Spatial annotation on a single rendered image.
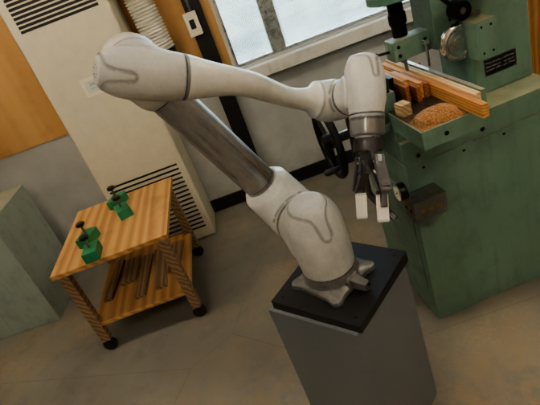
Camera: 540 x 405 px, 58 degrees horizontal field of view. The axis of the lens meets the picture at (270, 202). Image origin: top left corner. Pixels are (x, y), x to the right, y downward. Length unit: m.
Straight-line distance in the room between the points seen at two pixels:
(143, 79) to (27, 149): 2.39
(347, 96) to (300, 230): 0.36
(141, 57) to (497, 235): 1.48
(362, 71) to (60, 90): 1.97
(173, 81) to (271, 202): 0.49
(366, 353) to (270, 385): 0.80
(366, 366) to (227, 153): 0.68
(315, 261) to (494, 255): 0.97
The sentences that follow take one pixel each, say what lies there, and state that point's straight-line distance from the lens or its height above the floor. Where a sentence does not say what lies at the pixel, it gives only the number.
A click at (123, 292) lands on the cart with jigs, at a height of 0.18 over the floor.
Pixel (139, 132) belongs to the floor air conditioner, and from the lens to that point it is 2.90.
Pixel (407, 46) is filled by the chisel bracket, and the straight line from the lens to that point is 1.79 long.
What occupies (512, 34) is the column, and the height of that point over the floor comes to 0.97.
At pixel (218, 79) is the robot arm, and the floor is 1.29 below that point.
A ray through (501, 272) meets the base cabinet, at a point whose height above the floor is 0.11.
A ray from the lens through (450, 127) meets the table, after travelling 1.51.
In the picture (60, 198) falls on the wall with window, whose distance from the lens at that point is 3.49.
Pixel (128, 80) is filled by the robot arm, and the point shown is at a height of 1.36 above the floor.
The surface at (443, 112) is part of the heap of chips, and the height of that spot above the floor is 0.93.
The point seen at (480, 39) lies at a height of 1.03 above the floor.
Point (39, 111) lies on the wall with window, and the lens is 3.28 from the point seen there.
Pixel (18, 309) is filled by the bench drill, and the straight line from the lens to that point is 3.24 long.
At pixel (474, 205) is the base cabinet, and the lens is 1.91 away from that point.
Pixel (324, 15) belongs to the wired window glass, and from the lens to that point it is 3.20.
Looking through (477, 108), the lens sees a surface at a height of 0.93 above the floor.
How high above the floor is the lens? 1.53
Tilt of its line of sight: 28 degrees down
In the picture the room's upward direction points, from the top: 21 degrees counter-clockwise
